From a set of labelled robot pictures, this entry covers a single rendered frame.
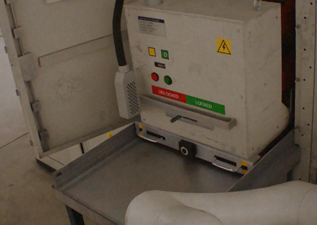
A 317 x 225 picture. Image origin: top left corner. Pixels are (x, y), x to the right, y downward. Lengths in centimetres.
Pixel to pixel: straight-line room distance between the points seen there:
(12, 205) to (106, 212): 169
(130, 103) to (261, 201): 74
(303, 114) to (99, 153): 76
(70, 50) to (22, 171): 180
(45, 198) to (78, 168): 141
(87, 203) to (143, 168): 26
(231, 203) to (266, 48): 60
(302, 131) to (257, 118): 25
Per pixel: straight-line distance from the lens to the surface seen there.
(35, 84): 179
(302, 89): 163
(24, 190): 324
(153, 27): 157
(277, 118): 165
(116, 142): 180
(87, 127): 194
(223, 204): 103
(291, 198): 114
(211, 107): 153
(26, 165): 350
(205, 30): 142
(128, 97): 164
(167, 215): 85
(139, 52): 166
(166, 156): 173
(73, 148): 289
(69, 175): 169
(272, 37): 150
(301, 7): 153
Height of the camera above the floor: 180
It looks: 28 degrees down
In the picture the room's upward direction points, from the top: 8 degrees counter-clockwise
